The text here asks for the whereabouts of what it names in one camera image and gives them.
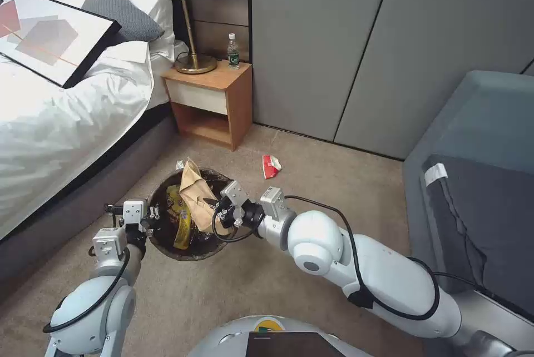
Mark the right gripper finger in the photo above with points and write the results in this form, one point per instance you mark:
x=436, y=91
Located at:
x=236, y=220
x=212, y=202

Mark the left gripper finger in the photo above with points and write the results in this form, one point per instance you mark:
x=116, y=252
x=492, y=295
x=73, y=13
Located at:
x=153, y=212
x=147, y=223

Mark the brown paper bag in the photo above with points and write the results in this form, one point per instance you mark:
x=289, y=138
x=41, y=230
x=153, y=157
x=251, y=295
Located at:
x=194, y=190

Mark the round dark trash bin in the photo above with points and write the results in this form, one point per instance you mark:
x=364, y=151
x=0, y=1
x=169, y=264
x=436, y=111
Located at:
x=167, y=244

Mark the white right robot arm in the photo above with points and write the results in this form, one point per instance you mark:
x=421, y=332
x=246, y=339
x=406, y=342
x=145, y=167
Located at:
x=396, y=273

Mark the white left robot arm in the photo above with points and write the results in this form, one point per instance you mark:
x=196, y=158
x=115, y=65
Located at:
x=104, y=315

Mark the yellow snack wrapper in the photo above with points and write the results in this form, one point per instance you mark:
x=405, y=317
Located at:
x=181, y=232

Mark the small crumpled foil wrapper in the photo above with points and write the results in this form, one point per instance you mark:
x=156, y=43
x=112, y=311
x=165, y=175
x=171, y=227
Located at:
x=180, y=164

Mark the crumpled red white carton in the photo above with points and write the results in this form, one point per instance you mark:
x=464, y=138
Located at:
x=270, y=167

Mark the wooden nightstand with white drawer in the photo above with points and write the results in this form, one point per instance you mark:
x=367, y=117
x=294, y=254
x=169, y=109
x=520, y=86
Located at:
x=200, y=96

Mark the white duvet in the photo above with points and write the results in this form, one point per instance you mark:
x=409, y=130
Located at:
x=62, y=132

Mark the clear plastic water bottle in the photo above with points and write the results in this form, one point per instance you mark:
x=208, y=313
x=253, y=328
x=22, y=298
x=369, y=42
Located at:
x=234, y=52

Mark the white fabric tag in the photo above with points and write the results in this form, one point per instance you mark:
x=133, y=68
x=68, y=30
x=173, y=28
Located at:
x=436, y=173

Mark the grey wardrobe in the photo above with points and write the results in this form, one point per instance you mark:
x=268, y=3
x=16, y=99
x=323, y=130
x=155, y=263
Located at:
x=333, y=40

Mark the grey knitted pillow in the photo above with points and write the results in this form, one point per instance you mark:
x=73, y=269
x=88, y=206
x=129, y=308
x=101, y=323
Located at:
x=121, y=11

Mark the black framed abstract picture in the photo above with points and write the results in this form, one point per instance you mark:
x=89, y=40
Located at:
x=37, y=36

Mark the grey blue sofa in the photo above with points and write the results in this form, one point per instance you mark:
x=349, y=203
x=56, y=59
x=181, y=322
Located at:
x=479, y=115

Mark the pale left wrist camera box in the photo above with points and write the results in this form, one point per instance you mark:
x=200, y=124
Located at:
x=135, y=210

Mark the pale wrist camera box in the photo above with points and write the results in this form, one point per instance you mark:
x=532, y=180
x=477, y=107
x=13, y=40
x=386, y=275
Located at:
x=233, y=193
x=135, y=210

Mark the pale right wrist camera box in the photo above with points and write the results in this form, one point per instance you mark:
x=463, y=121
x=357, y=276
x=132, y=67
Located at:
x=233, y=193

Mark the dark grey bed frame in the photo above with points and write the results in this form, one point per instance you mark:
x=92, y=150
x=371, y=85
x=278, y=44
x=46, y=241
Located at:
x=62, y=223

